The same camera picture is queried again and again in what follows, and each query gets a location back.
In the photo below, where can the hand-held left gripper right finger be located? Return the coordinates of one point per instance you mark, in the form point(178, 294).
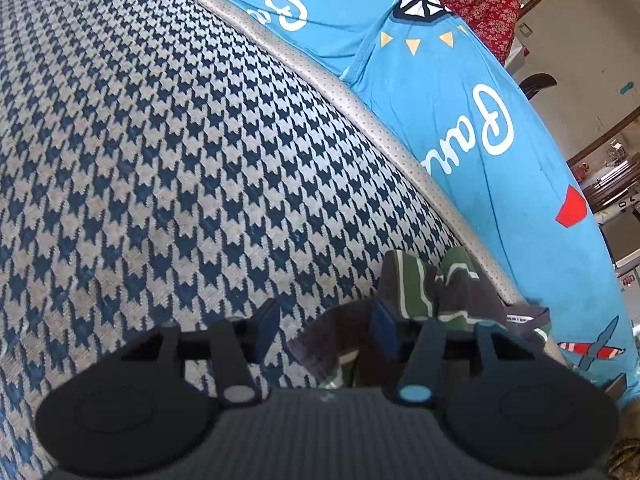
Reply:
point(382, 330)

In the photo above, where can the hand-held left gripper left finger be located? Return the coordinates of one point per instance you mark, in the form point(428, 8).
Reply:
point(267, 327)

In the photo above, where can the green grey striped shirt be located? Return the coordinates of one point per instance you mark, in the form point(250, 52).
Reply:
point(460, 290)

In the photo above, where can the houndstooth bed mat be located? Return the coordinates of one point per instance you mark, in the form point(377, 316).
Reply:
point(150, 160)

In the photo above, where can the blue printed quilt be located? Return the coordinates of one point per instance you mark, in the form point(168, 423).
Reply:
point(450, 110)

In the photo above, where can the white chest freezer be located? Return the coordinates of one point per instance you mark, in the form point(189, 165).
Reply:
point(631, 280)

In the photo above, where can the grey refrigerator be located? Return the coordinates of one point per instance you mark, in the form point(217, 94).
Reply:
point(625, 235)

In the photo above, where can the brown furry cloth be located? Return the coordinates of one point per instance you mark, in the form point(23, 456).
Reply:
point(625, 460)

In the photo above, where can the dark wooden chair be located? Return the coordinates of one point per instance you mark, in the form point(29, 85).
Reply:
point(537, 82)

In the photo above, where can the red floral cloth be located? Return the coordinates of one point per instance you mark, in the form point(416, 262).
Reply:
point(490, 15)

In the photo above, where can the white light switch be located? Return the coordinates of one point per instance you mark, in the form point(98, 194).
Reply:
point(525, 29)

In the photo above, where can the small blue wall sticker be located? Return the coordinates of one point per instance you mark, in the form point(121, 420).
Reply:
point(626, 88)

